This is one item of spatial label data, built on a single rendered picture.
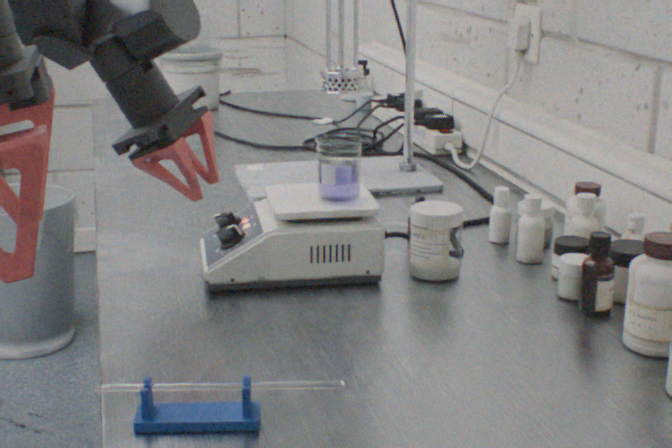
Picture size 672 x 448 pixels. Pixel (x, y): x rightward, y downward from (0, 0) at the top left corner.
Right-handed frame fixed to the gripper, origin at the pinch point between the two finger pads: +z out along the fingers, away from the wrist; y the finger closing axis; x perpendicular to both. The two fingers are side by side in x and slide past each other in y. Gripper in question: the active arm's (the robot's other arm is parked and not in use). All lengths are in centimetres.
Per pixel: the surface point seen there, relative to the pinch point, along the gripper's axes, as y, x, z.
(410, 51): 55, 2, 10
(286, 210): 2.6, -6.1, 6.8
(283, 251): 0.0, -4.9, 10.2
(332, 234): 3.5, -9.2, 11.5
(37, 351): 65, 157, 53
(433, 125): 67, 13, 27
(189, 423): -30.4, -15.2, 7.7
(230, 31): 197, 148, 19
